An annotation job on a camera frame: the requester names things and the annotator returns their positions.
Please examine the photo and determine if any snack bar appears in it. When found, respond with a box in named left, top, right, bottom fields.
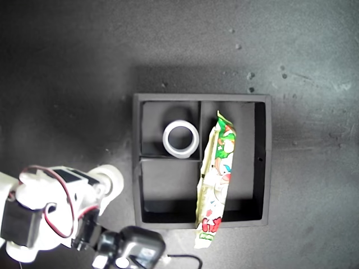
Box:
left=194, top=110, right=237, bottom=249

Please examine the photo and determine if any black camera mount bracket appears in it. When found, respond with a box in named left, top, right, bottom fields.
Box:
left=71, top=208, right=118, bottom=253

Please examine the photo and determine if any red servo wire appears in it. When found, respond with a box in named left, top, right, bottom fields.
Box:
left=20, top=165, right=99, bottom=239

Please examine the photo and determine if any black compartment tray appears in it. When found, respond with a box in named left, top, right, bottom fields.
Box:
left=132, top=93, right=272, bottom=230

